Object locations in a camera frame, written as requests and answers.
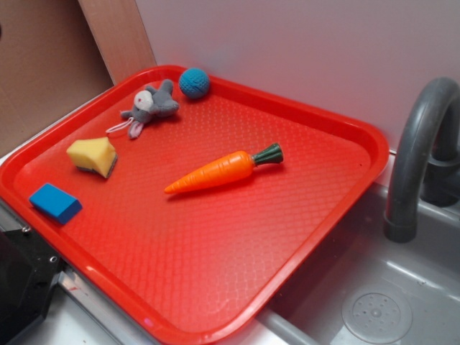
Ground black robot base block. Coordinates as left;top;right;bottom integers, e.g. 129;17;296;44
1;229;63;344

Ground brown cardboard panel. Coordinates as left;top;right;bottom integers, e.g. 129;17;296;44
1;1;156;155

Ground grey plastic faucet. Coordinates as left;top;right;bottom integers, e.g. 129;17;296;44
384;77;459;243

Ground blue textured ball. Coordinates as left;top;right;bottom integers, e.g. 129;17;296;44
179;68;211;100

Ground orange plastic toy carrot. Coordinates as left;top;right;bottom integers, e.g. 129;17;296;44
164;143;284;194

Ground yellow sponge with grey pad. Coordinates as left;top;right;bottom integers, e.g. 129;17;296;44
66;137;118;178

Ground red plastic tray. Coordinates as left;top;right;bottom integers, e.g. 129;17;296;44
1;65;389;344

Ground grey plastic sink basin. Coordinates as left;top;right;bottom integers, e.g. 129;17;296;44
258;185;459;344

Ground blue wedge block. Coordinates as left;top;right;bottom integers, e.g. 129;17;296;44
29;183;83;225

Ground grey plush bunny toy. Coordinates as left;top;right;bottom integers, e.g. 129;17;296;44
106;79;180;139

